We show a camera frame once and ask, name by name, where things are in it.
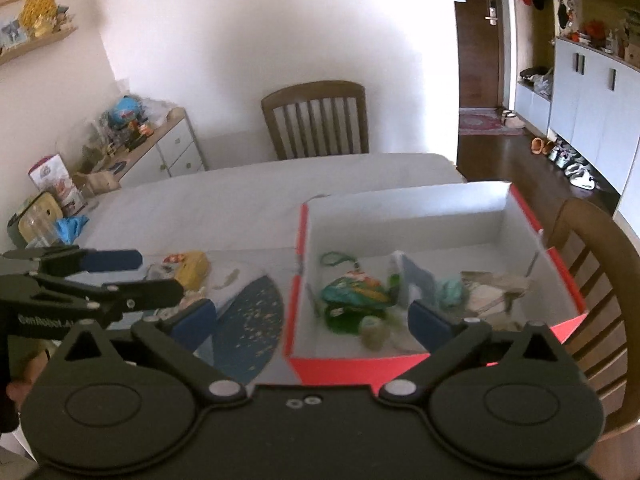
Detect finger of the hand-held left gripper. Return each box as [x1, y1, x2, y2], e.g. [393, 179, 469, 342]
[45, 278, 185, 316]
[0, 246, 144, 277]

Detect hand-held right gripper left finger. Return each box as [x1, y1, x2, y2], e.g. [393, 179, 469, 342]
[42, 300, 249, 405]

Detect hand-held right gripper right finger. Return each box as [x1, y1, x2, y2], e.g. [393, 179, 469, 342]
[377, 301, 596, 405]

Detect small teal toy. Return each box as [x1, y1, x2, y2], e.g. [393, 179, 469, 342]
[435, 277, 468, 308]

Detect clear plastic bag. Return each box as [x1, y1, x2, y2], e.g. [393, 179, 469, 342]
[390, 250, 436, 311]

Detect yellow red toy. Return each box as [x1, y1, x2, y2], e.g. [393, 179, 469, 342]
[172, 251, 210, 291]

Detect small round pale toy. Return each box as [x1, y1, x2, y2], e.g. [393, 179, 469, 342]
[361, 316, 388, 350]

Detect silver foil packet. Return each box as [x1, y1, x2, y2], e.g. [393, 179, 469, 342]
[460, 270, 531, 331]

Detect green printed pouch with strap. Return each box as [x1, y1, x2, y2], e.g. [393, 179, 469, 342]
[320, 251, 396, 336]

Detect red cardboard box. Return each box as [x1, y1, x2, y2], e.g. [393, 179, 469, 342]
[284, 181, 588, 386]

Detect person's left hand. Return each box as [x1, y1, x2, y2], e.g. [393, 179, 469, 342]
[7, 350, 50, 406]

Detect blue plastic bag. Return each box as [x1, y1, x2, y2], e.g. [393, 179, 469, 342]
[52, 215, 91, 246]

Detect tan wooden item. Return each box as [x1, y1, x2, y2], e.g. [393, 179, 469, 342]
[74, 170, 122, 196]

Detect red and white carton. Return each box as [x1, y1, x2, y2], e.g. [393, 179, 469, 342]
[28, 154, 76, 201]

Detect white wooden sideboard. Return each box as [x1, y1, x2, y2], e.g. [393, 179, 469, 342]
[75, 107, 207, 193]

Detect clear plastic bags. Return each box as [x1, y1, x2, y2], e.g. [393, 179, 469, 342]
[140, 97, 173, 128]

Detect wooden slat-back chair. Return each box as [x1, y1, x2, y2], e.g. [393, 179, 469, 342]
[547, 197, 640, 441]
[261, 80, 371, 161]

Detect patterned door rug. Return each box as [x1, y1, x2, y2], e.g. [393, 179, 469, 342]
[459, 110, 526, 137]

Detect row of light sneakers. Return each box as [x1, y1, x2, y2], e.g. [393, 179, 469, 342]
[547, 140, 598, 192]

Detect photo cards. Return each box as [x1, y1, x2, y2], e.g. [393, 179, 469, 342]
[0, 19, 28, 51]

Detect yellow flower bouquet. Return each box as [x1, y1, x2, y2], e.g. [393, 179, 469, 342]
[20, 0, 58, 38]

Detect grey bag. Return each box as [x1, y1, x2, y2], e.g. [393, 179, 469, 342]
[519, 66, 555, 95]

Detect brown door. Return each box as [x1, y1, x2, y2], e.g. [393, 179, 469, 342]
[450, 0, 502, 111]

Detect white hallway cabinet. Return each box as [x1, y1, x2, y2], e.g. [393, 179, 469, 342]
[512, 0, 640, 196]

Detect wooden wall shelf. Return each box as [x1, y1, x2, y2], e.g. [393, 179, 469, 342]
[0, 25, 78, 66]

